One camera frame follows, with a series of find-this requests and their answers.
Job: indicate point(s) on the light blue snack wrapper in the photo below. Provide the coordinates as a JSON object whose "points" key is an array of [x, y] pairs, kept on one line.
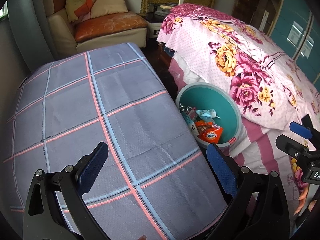
{"points": [[207, 115]]}

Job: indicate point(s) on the orange leather seat cushion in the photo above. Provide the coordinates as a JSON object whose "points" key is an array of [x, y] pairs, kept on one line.
{"points": [[107, 25]]}

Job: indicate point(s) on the grey-blue curtain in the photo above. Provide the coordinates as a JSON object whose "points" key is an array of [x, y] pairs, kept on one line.
{"points": [[30, 28]]}

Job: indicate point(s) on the person right hand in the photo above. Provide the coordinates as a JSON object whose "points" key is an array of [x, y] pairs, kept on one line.
{"points": [[307, 199]]}

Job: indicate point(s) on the dark wooden door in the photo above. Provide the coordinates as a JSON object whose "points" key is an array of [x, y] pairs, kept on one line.
{"points": [[257, 13]]}

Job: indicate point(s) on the black white electronics box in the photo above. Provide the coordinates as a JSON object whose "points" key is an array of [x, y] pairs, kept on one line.
{"points": [[155, 15]]}

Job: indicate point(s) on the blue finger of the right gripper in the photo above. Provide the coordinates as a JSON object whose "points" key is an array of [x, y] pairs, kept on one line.
{"points": [[290, 146], [300, 130]]}

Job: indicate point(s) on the clear green plastic wrapper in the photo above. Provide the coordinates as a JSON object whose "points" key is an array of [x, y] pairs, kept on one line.
{"points": [[186, 109]]}

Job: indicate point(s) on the grey plaid tablecloth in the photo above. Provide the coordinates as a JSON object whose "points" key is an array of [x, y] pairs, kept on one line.
{"points": [[155, 182]]}

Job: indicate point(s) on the teal wardrobe doors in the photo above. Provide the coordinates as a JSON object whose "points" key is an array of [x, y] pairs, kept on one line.
{"points": [[296, 32]]}

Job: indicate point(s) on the yellow orange plush pillow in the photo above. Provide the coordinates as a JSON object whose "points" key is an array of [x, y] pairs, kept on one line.
{"points": [[77, 8]]}

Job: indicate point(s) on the orange snack bag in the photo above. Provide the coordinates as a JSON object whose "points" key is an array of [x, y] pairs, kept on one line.
{"points": [[209, 131]]}

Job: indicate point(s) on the pink floral bed quilt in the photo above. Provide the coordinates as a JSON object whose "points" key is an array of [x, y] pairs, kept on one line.
{"points": [[270, 90]]}

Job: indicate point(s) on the beige pillow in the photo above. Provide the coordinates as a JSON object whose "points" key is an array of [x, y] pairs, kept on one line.
{"points": [[107, 7]]}

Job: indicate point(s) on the teal plastic trash bin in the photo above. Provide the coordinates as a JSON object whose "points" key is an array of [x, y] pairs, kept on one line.
{"points": [[204, 96]]}

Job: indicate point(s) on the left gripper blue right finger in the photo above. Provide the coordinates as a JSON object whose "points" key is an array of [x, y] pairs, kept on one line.
{"points": [[225, 173]]}

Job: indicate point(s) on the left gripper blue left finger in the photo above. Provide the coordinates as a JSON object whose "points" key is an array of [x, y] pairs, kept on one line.
{"points": [[89, 166]]}

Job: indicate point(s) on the blue green milk carton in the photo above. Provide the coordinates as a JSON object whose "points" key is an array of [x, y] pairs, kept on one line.
{"points": [[190, 124]]}

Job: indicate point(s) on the cream sofa chair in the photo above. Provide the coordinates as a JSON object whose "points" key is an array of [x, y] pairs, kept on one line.
{"points": [[63, 32]]}

